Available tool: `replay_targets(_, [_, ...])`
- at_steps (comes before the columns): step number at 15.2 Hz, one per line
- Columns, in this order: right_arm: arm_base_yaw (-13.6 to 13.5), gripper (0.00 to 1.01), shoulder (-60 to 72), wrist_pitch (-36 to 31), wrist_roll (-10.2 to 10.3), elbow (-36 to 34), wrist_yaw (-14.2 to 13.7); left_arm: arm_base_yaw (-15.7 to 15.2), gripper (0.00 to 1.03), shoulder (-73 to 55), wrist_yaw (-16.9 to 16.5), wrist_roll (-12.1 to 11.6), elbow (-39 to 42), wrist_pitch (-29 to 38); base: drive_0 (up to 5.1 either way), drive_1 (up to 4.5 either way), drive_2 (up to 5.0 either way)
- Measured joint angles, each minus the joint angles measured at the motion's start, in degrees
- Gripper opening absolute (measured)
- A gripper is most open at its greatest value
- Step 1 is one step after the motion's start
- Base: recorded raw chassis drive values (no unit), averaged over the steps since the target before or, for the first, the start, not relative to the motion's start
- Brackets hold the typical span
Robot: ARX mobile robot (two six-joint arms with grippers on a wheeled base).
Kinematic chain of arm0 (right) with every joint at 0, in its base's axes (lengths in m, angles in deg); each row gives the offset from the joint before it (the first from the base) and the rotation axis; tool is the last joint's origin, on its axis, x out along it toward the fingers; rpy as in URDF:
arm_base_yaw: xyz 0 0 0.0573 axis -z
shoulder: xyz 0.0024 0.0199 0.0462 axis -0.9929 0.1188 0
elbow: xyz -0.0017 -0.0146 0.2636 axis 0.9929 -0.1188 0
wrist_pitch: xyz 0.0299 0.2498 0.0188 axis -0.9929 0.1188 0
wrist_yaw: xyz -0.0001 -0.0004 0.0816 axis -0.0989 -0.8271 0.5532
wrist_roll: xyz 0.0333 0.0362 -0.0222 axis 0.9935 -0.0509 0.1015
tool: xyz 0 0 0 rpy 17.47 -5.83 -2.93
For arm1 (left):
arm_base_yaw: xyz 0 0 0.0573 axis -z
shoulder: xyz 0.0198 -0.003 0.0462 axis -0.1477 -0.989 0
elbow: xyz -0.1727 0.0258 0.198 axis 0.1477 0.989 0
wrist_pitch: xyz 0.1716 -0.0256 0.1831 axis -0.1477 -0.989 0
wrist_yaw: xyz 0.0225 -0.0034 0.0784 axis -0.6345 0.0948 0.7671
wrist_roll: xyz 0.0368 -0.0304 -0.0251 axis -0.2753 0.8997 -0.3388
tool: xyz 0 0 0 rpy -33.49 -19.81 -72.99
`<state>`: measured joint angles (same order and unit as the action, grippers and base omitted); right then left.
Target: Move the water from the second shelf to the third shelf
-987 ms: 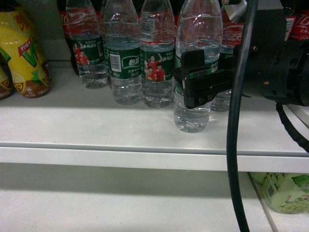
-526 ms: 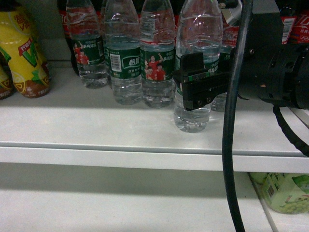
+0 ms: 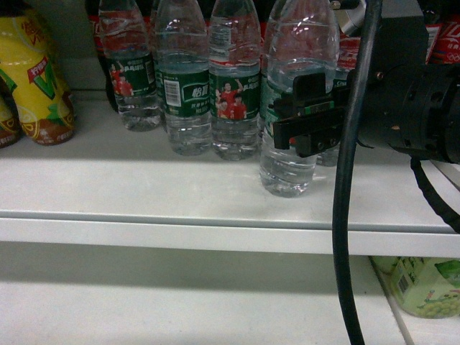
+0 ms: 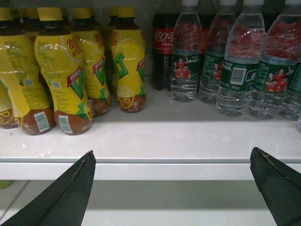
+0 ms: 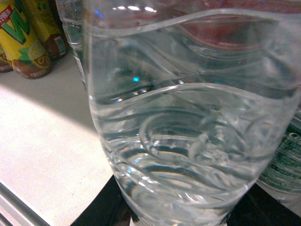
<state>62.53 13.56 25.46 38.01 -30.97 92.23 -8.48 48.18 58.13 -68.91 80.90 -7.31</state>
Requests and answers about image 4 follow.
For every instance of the yellow lemon tea bottle edge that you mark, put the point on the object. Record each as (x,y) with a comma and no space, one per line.
(7,120)

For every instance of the green object lower shelf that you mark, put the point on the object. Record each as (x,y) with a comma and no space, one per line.
(5,183)

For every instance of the dark cola bottle red label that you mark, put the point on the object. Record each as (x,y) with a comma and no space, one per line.
(162,35)

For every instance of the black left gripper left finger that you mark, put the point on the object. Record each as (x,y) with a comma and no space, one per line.
(64,202)

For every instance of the white metal shelf board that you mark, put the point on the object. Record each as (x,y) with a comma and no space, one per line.
(167,140)

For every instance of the yellow lemon tea bottle front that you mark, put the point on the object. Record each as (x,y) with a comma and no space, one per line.
(60,58)

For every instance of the yellow lemon tea bottle middle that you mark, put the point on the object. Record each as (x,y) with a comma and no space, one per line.
(94,60)

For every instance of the water bottle green label edge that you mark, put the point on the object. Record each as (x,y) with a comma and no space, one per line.
(291,105)

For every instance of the water bottle barcode label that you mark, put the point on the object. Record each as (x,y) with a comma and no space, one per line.
(242,54)

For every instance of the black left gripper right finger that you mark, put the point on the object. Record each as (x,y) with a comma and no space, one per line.
(280,186)

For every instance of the yellow lemon tea bottle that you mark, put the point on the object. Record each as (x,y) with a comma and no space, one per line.
(94,60)
(128,56)
(20,74)
(60,58)

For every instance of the yellow lemon tea bottle right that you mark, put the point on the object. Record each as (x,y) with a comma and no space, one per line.
(128,56)

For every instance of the yellow lemon tea bottle left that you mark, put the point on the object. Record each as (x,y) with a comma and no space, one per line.
(20,74)

